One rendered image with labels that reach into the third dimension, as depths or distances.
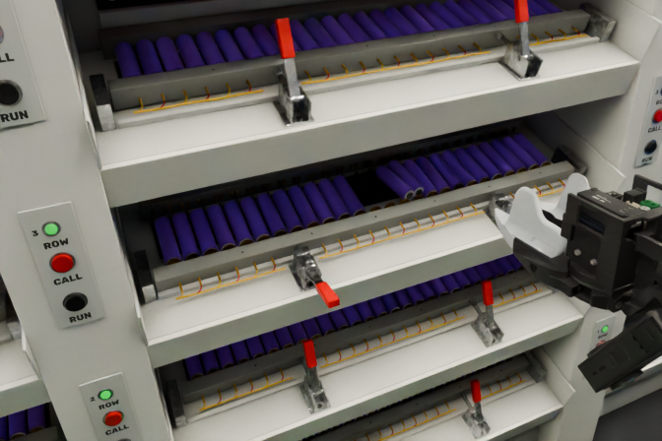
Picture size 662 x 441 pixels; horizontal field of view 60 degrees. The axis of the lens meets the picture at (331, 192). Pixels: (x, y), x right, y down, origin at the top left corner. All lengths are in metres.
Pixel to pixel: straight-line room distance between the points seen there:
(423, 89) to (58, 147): 0.35
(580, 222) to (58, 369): 0.48
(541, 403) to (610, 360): 0.57
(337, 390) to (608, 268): 0.43
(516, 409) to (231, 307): 0.58
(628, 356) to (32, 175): 0.47
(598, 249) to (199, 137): 0.34
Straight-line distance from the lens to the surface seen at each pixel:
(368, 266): 0.66
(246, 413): 0.76
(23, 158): 0.50
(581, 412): 1.14
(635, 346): 0.48
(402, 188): 0.72
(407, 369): 0.81
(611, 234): 0.44
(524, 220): 0.52
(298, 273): 0.63
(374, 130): 0.57
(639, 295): 0.47
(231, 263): 0.63
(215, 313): 0.62
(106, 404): 0.64
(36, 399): 0.65
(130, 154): 0.51
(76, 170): 0.50
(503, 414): 1.03
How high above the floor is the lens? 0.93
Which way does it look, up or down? 29 degrees down
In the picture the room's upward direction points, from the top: 3 degrees counter-clockwise
